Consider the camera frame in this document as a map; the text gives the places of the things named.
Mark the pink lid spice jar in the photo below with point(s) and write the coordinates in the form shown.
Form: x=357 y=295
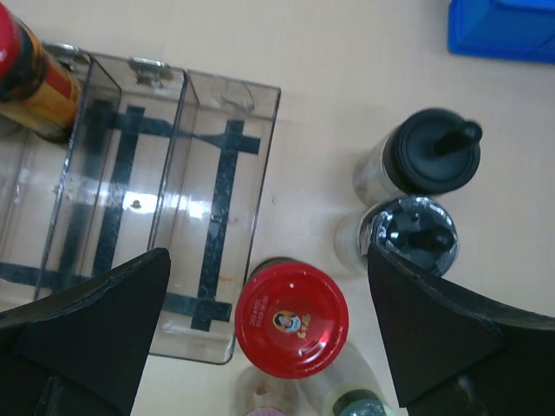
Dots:
x=257 y=393

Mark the red lid sauce jar front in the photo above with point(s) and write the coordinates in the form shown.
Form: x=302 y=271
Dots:
x=291 y=319

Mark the red lid sauce jar back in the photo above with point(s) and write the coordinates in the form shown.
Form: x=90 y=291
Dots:
x=36 y=91

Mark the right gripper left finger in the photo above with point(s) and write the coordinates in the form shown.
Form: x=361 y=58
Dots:
x=82 y=351

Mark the yellow lid spice jar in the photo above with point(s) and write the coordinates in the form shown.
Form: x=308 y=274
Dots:
x=347 y=386

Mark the black knob lid bottle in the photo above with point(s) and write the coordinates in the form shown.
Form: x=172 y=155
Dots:
x=433 y=152

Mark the blue plastic bin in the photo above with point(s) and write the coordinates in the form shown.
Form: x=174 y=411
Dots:
x=509 y=30

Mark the black cap spice jar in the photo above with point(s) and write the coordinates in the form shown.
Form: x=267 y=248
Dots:
x=416 y=228

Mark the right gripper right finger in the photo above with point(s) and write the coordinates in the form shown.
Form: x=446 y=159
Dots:
x=452 y=351

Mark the clear bin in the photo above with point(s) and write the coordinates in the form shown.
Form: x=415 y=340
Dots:
x=153 y=95
x=43 y=195
x=208 y=209

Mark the red lid sauce jar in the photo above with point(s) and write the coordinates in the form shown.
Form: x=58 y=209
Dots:
x=36 y=91
x=291 y=319

